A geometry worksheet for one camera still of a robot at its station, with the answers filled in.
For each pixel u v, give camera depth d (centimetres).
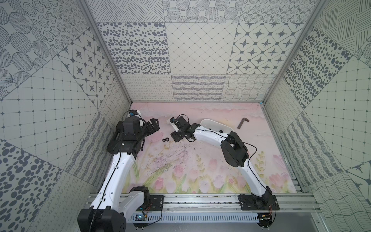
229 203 76
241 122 107
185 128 77
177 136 88
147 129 69
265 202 64
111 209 38
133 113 67
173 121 88
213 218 70
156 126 70
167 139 98
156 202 74
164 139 98
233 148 60
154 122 71
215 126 101
